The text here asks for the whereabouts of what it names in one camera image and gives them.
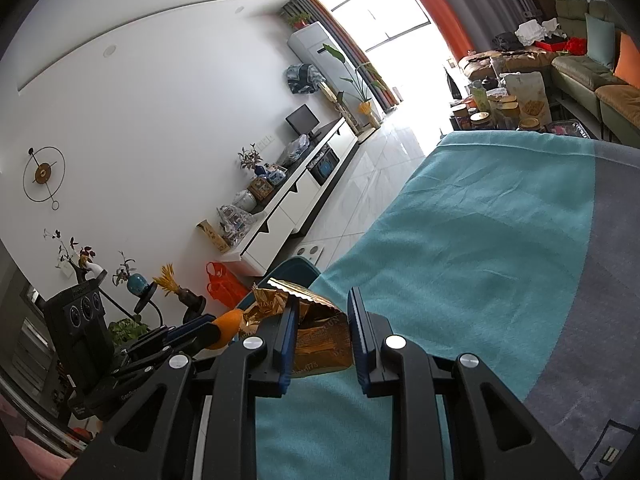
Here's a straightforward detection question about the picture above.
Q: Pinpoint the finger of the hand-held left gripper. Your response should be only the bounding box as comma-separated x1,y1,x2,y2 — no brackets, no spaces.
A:
127,314,221,356
110,340,221,379

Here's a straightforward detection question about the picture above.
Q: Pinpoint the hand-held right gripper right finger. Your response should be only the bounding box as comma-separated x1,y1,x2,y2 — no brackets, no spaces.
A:
347,287,583,480

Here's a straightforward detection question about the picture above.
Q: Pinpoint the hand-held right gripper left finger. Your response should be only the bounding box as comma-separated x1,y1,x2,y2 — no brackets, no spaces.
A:
62,305,301,480

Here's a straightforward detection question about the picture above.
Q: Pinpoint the orange peel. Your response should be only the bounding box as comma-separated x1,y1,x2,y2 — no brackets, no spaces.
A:
206,309,246,350

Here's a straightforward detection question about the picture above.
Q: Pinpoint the gold snack wrapper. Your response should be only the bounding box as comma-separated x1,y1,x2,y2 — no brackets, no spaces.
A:
239,277,357,378

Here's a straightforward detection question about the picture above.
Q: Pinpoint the blue plastic bin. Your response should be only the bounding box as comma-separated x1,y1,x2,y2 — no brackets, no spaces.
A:
235,256,322,311

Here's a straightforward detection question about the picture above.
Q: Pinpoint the yellow wheat in dark vase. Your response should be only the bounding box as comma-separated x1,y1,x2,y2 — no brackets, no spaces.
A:
152,262,207,311

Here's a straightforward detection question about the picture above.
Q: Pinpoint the green leafy potted plant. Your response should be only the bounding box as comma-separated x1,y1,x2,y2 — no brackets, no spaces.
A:
107,317,151,348

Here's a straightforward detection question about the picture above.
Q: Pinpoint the orange plastic bag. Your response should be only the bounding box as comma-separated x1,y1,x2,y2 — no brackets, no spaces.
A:
206,261,249,309

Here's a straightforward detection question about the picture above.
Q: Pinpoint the black metal plant stand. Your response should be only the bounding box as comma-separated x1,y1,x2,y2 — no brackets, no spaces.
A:
132,280,208,331

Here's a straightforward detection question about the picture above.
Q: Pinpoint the dark glass cabinet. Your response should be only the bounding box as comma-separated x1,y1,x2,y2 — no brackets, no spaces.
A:
0,240,81,436

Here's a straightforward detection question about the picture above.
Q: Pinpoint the teal vase with plant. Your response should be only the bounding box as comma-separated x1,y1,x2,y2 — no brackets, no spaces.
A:
112,251,147,295

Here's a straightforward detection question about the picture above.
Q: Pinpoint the gold gift box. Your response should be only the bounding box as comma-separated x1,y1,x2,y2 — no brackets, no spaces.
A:
196,219,232,253

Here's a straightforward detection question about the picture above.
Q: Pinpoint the clear wrapped model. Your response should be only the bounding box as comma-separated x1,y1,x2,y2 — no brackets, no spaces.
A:
216,204,256,251

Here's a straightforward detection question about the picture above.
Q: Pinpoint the person's pink clothing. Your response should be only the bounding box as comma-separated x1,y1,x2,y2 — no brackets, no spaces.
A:
0,432,76,480

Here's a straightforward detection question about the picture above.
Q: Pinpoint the white black TV cabinet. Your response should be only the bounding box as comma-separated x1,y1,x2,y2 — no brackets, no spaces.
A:
222,117,360,278

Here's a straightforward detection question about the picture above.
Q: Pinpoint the teal grey blanket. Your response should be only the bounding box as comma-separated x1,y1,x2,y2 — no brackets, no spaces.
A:
252,130,640,480

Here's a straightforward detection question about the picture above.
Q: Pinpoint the blue vase with branches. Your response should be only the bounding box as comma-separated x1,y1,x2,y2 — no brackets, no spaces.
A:
238,144,263,176

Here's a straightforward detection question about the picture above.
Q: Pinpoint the plastic wrapped item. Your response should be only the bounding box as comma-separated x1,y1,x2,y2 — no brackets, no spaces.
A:
277,134,311,166

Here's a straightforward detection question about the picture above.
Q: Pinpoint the black monitor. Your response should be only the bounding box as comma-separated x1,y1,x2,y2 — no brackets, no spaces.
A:
286,104,321,141

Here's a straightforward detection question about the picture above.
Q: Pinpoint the gold floor ornament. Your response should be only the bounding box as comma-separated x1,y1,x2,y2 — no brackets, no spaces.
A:
320,82,361,133

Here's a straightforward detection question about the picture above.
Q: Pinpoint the tall plant in yellow pot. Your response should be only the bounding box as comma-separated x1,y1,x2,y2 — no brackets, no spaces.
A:
322,42,386,128

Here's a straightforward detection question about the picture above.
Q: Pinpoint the covered standing fan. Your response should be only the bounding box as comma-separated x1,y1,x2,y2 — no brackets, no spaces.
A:
286,62,326,96

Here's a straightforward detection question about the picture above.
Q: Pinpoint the striped grey orange curtain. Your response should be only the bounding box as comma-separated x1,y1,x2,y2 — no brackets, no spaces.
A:
281,0,401,111

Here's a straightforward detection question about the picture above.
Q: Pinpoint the beige printed bag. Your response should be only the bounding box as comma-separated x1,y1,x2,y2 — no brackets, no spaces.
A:
500,71,546,118

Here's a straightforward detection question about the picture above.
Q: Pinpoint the cluttered coffee table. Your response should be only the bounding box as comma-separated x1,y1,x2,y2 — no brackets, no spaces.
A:
447,72,601,141

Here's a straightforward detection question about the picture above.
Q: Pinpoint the white standing air conditioner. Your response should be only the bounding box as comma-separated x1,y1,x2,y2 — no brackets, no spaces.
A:
287,22,373,131

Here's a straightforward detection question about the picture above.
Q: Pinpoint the foil tray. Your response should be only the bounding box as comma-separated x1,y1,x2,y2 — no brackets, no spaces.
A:
547,120,598,140

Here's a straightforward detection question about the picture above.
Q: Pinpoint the black framed window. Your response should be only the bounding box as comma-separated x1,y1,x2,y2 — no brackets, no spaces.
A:
330,0,433,51

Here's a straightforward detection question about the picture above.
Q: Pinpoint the orange and grey curtain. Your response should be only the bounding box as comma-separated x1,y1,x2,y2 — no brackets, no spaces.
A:
389,0,536,61

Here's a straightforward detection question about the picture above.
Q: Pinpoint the green brown sofa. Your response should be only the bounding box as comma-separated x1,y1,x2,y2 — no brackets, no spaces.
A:
457,0,640,148

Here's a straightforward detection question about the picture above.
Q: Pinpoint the white clothes pile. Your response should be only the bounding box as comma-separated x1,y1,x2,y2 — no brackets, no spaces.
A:
515,17,568,46

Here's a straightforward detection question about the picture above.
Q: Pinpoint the red cloth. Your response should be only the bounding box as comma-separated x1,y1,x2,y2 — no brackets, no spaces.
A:
535,35,588,56

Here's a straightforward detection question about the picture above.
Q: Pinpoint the small teal cushion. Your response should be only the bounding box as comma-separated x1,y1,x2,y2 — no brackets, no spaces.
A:
584,12,617,71

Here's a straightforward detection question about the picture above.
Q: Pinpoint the orange cushion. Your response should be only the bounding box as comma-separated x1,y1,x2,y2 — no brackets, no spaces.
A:
614,31,640,91

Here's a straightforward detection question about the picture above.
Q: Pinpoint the round black wall clock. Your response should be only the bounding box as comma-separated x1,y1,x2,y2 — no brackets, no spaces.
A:
22,146,66,210

